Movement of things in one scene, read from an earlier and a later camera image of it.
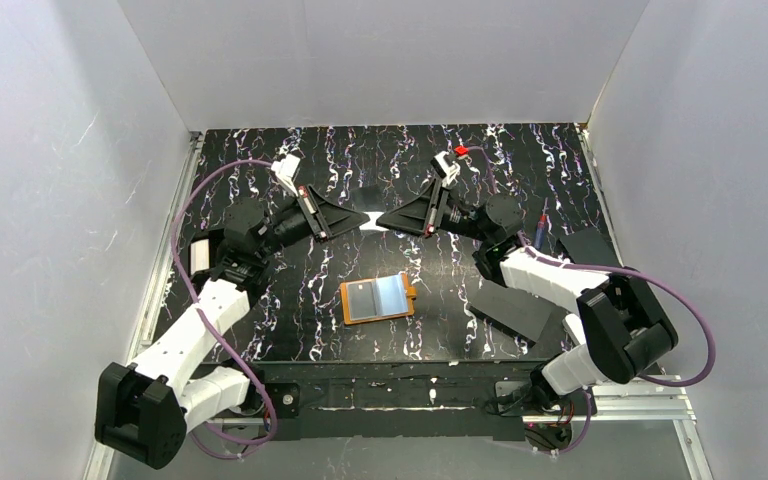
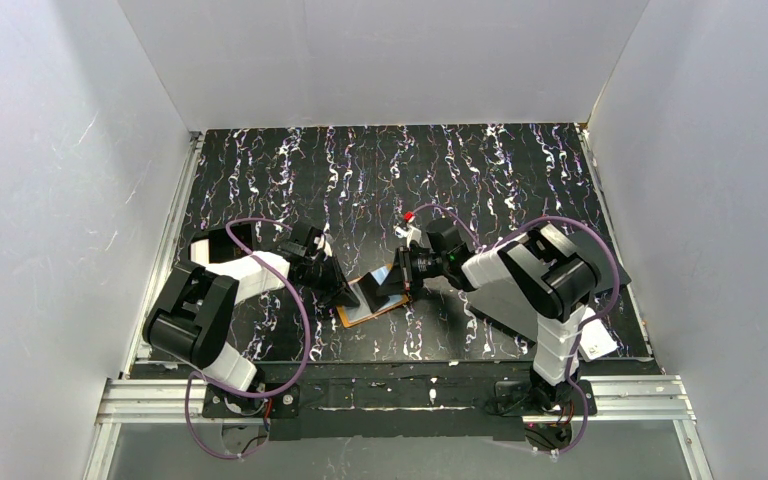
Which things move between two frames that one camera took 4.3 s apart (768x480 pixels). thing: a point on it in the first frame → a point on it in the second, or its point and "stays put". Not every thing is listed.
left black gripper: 312,212 → 329,276
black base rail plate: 412,400 stays put
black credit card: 368,199 → 369,286
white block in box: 199,256 stays put
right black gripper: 434,207 → 408,269
